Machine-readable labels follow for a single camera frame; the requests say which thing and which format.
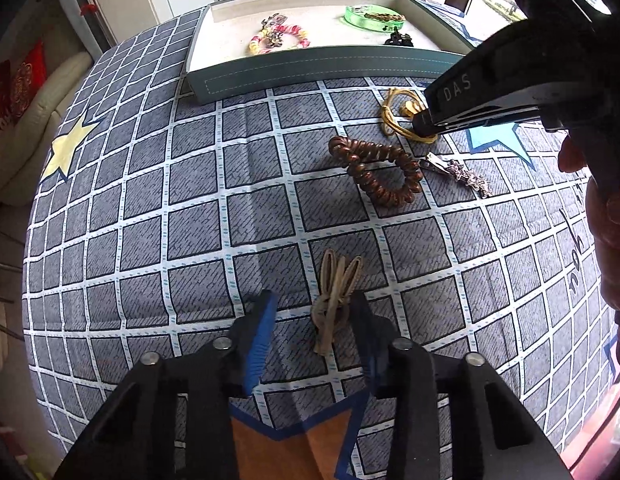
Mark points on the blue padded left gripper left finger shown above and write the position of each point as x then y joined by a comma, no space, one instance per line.
251,336

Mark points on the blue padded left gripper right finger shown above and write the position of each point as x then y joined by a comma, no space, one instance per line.
373,335

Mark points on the black claw hair clip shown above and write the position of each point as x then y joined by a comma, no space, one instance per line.
399,40

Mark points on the green translucent bangle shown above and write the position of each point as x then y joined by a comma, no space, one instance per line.
374,18

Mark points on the silver metal hair clip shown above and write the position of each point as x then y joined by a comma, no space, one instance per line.
273,37

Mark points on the silver rhinestone brooch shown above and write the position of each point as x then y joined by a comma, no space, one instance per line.
273,20

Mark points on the teal jewelry tray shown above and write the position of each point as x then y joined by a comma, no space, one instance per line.
219,64

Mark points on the right hand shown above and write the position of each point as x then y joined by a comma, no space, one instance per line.
603,217

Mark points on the grey checked star tablecloth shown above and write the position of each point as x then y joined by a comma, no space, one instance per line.
159,218

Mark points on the star rhinestone hair clip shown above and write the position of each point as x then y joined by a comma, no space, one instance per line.
454,169

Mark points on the beige sofa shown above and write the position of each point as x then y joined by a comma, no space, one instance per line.
24,148

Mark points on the dark red okay cushion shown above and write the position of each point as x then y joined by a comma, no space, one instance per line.
6,120

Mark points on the red patterned cushion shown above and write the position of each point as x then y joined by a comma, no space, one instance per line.
28,80

